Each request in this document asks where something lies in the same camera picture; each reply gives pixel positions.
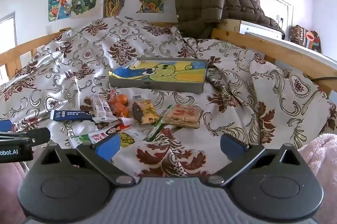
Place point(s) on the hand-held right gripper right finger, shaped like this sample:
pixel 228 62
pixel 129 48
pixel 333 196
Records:
pixel 231 146

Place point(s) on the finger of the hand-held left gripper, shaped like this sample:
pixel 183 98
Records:
pixel 5 126
pixel 36 135

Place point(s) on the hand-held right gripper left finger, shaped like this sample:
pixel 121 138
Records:
pixel 108 146

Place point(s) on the yellow dotted snack packet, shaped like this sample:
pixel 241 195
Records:
pixel 127 138

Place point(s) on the green and white snack packet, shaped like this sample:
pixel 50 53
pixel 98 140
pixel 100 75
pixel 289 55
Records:
pixel 84 139

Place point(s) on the clear white snack packet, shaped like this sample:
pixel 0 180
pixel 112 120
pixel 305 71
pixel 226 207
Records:
pixel 101 107

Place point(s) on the bag of small oranges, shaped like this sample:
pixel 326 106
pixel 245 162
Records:
pixel 119 104

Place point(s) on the green stick snack packet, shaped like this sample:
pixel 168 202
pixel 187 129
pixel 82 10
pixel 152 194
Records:
pixel 158 126

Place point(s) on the red biscuit packet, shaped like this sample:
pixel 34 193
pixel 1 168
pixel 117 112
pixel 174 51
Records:
pixel 181 114

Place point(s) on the grey tray with painted bottom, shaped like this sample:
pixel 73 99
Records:
pixel 171 74

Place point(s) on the pink fleece cloth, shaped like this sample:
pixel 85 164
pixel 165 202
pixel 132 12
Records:
pixel 10 187
pixel 323 160

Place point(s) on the floral printed blanket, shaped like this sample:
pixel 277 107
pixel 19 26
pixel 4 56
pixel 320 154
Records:
pixel 250 108

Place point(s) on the window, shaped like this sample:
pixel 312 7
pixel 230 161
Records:
pixel 8 39

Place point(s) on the small white item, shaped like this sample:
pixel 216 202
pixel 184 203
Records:
pixel 134 63

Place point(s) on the white shelf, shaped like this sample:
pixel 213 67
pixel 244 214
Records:
pixel 263 29

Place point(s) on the wooden bed frame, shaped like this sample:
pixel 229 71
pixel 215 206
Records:
pixel 263 45

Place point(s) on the wall poster of orange-haired girl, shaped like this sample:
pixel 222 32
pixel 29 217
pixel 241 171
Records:
pixel 59 1

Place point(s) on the wall socket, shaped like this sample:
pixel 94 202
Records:
pixel 280 18

